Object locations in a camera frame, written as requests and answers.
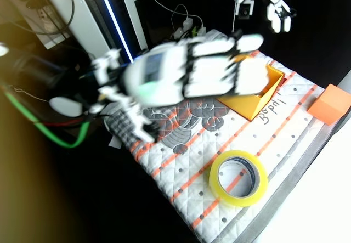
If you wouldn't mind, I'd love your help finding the green cable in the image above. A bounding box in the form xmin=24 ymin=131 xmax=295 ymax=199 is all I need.
xmin=0 ymin=85 xmax=92 ymax=149

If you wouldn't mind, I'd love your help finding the red cable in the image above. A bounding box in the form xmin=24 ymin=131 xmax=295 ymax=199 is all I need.
xmin=35 ymin=118 xmax=86 ymax=127

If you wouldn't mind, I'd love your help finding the white cable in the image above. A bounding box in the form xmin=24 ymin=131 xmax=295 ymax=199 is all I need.
xmin=136 ymin=0 xmax=205 ymax=34

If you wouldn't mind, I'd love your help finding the white tower with blue light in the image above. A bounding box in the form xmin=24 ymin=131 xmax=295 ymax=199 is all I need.
xmin=35 ymin=0 xmax=149 ymax=63

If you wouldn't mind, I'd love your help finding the yellow tape roll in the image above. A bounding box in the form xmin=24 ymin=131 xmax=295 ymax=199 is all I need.
xmin=208 ymin=149 xmax=269 ymax=208

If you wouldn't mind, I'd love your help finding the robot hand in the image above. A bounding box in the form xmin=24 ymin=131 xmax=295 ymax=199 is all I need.
xmin=265 ymin=0 xmax=297 ymax=34
xmin=117 ymin=32 xmax=270 ymax=144

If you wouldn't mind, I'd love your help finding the orange cube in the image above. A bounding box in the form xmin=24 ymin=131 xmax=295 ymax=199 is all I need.
xmin=307 ymin=83 xmax=351 ymax=126

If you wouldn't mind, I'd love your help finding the black cable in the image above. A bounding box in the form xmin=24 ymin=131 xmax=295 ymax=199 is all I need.
xmin=16 ymin=0 xmax=76 ymax=36

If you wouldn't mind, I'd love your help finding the grey quilt with bear print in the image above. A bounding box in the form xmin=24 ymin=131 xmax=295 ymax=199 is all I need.
xmin=103 ymin=29 xmax=331 ymax=243

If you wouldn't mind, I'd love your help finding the yellow box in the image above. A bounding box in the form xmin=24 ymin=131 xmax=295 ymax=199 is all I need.
xmin=216 ymin=53 xmax=287 ymax=122

